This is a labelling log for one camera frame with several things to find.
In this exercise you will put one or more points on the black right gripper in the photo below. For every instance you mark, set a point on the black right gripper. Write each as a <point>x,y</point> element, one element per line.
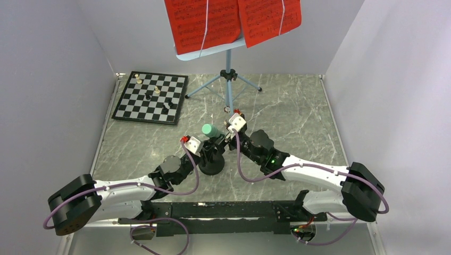
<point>231,143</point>

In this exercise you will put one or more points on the mint green microphone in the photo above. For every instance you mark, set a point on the mint green microphone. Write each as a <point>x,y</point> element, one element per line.
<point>212,132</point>

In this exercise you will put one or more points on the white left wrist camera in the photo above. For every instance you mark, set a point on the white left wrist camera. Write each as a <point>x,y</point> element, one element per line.
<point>192,144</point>

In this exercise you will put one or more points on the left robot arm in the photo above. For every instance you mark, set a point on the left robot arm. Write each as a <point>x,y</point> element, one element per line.
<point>85,200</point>

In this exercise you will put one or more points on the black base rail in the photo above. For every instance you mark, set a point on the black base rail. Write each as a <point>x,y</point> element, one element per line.
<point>277,217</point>

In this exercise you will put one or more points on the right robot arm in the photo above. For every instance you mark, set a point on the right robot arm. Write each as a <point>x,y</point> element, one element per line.
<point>347,189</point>

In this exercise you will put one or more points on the black microphone stand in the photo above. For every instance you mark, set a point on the black microphone stand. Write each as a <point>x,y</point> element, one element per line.
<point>212,161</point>

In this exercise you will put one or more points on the black white chessboard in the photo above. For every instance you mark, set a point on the black white chessboard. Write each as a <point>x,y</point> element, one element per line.
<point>133,106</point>

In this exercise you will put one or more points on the red sheet music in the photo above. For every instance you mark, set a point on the red sheet music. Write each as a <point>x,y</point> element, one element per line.
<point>262,20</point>
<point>199,25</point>

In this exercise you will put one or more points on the left red sheet music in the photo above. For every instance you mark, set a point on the left red sheet music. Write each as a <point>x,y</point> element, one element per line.
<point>199,25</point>

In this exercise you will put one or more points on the light blue music stand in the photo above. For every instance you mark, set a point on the light blue music stand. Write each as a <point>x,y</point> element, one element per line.
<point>230,75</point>

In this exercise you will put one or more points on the cream chess piece back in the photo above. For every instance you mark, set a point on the cream chess piece back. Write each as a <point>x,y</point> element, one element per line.
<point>138,79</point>

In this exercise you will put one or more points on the right red sheet music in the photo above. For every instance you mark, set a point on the right red sheet music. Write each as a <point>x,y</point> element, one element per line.
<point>262,20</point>

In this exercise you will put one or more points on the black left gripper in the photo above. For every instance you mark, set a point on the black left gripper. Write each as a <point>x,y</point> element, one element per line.
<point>198,157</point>

